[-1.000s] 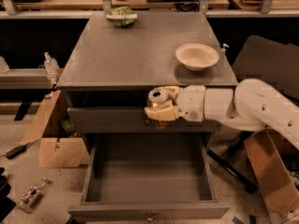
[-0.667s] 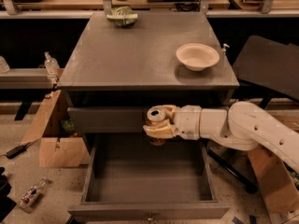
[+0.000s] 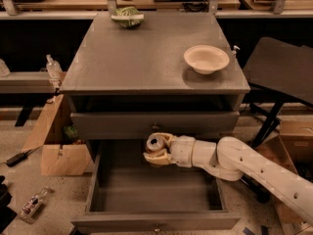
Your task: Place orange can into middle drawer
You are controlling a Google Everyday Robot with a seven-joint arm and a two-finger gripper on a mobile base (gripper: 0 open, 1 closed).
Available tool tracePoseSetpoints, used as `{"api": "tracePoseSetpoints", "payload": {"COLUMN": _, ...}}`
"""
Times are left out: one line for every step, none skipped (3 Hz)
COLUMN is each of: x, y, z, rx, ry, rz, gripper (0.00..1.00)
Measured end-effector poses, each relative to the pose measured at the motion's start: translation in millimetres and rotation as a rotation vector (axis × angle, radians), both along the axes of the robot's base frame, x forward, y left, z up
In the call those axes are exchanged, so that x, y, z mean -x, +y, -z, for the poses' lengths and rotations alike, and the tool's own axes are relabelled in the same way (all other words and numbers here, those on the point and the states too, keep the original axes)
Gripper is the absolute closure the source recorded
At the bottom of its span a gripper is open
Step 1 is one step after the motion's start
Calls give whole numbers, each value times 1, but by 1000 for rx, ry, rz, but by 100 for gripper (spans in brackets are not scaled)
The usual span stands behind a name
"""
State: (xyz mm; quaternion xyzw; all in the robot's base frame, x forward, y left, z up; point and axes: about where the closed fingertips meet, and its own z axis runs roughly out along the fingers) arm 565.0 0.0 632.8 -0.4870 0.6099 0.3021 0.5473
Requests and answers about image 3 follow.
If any black power adapter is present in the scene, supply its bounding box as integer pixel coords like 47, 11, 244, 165
6, 150, 32, 167

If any plastic bottle on floor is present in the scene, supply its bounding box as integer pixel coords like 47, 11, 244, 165
19, 186, 53, 224

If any clear sanitizer bottle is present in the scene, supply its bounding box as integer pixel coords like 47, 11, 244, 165
46, 55, 62, 79

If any open grey middle drawer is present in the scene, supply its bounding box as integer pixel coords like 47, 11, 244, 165
71, 140, 240, 234

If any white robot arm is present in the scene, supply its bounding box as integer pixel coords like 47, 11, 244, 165
144, 132, 313, 224

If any closed grey upper drawer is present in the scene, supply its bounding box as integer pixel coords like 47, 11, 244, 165
70, 112, 239, 140

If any cardboard box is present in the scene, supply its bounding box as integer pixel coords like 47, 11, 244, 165
255, 120, 313, 235
22, 94, 94, 176

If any orange patterned soda can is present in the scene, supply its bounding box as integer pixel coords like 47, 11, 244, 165
146, 134, 166, 156

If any right cardboard box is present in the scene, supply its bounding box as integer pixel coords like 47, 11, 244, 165
255, 120, 313, 235

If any left cardboard box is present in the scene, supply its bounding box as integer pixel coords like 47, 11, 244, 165
22, 94, 94, 176

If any grey drawer cabinet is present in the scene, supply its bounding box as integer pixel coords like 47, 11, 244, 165
59, 11, 251, 235

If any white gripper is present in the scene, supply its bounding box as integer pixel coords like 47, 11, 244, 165
144, 132, 196, 167

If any white paper bowl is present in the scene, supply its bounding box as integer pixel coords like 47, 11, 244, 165
184, 45, 230, 74

